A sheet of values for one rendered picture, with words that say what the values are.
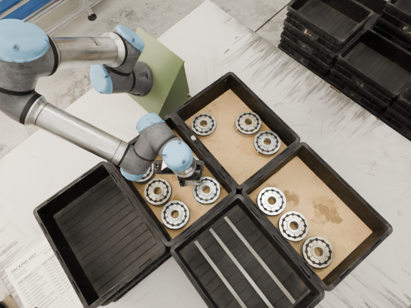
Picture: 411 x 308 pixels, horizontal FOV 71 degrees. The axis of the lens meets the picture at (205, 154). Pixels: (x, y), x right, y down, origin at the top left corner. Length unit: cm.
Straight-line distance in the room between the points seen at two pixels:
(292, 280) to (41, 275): 95
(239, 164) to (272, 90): 47
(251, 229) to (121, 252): 47
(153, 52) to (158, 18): 154
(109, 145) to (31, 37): 32
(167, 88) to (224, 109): 25
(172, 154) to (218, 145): 43
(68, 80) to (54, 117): 179
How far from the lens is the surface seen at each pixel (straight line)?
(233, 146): 115
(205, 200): 106
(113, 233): 115
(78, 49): 95
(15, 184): 155
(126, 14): 293
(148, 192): 110
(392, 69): 215
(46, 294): 138
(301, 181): 114
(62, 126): 88
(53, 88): 268
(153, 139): 80
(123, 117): 144
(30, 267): 142
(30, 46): 81
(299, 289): 110
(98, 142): 87
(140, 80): 126
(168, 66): 124
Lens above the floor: 189
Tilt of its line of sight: 68 degrees down
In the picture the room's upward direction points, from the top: 10 degrees counter-clockwise
